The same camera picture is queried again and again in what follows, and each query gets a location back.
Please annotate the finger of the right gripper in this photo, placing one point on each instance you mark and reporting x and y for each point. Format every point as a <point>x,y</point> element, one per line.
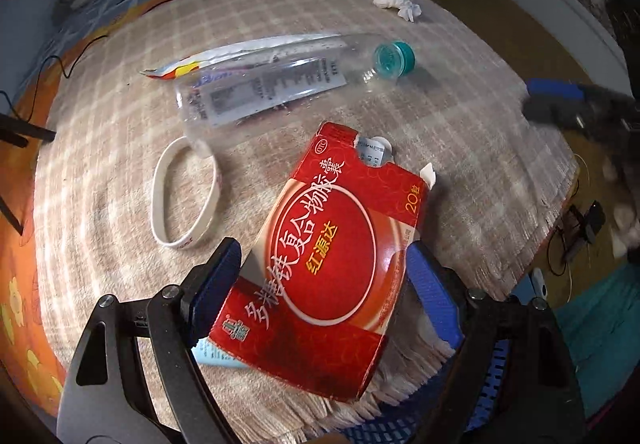
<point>554,88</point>
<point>565,114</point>

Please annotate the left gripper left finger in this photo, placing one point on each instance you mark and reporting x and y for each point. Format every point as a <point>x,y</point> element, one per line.
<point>106,398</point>

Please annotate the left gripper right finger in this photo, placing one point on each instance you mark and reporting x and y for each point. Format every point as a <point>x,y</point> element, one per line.
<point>511,379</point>

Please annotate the light blue cream tube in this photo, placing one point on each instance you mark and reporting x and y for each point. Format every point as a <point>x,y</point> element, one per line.
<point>206,353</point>

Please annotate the white wristband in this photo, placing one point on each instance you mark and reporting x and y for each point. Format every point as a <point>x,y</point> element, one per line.
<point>184,196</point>

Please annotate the white tissue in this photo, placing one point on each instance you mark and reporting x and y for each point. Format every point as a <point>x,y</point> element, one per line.
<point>406,9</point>

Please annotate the red medicine box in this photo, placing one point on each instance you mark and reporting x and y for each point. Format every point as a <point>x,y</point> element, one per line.
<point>317,290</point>

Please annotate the long white snack wrapper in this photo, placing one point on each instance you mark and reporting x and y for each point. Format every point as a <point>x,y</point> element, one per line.
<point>227,52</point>

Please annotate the clear plastic bottle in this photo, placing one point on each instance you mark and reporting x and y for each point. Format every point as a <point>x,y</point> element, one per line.
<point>230,101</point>

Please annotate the orange floral bed sheet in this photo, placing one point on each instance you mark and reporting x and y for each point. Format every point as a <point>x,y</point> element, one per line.
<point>25,353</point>

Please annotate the teal floor mat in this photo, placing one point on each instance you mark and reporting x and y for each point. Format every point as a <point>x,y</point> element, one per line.
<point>601,330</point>

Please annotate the black mini tripod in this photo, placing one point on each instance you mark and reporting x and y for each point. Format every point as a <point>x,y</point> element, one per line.
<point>16,132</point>

